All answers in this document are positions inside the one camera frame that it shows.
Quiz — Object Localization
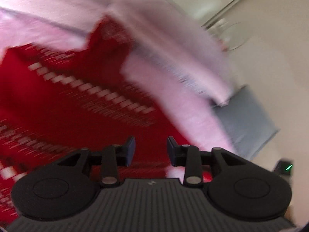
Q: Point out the pink pillow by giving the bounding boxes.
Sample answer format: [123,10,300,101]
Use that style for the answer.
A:
[106,0,234,106]
[1,0,110,50]

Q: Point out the right pink pillow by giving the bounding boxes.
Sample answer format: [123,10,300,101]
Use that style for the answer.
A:
[106,0,234,106]

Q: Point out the grey cushion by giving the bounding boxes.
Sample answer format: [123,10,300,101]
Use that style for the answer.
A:
[213,85,279,160]

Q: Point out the red patterned knit sweater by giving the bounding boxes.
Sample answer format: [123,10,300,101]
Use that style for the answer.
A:
[0,15,213,223]

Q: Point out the left pink pillow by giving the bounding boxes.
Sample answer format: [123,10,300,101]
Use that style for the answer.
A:
[1,0,110,50]

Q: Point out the round mirror on stand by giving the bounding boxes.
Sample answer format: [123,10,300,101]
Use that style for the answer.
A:
[219,22,249,51]

